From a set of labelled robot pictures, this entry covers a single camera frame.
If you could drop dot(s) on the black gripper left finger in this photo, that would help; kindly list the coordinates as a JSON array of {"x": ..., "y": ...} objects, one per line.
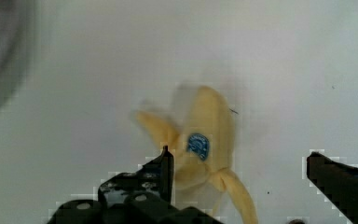
[{"x": 154, "y": 177}]

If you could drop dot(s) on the peeled toy banana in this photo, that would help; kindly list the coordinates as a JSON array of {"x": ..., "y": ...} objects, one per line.
[{"x": 203, "y": 148}]

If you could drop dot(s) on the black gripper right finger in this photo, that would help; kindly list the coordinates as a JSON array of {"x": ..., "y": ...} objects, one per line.
[{"x": 338, "y": 182}]

